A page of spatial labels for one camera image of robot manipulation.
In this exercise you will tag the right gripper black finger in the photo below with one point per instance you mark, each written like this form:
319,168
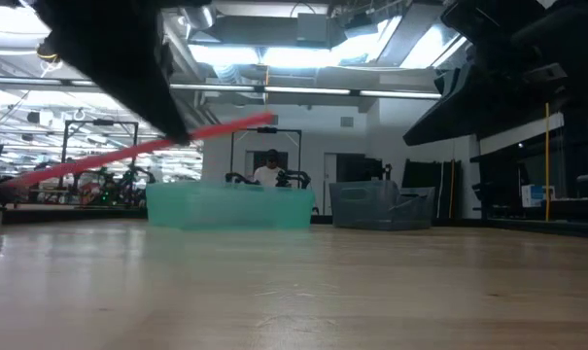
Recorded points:
459,104

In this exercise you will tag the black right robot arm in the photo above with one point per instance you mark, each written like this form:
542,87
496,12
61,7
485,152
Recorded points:
585,58

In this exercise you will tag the grey translucent plastic bin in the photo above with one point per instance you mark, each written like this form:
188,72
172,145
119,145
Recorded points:
376,206

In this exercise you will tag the grey wall vent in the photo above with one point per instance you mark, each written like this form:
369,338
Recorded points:
347,121

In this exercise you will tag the teal translucent plastic bin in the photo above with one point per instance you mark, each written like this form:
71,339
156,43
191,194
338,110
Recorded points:
230,206

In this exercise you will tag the black background robot arm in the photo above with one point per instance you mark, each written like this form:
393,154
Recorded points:
237,177
296,177

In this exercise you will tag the white blue box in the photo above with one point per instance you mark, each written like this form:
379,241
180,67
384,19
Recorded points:
532,195

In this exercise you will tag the black leaning panels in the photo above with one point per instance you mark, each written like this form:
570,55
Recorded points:
429,187

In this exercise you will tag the orange pencil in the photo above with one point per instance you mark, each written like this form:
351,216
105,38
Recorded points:
104,158

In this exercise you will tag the grey ventilation duct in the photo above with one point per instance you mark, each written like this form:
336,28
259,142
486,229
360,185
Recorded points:
254,31

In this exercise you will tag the long ceiling light strip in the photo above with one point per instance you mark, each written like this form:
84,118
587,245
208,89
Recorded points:
303,90

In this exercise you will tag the black rig frame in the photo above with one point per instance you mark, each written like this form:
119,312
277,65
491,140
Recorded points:
101,122
266,130

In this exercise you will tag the person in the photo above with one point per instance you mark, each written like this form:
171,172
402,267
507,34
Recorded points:
269,172

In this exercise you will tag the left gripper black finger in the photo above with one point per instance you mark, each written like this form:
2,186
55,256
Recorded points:
138,92

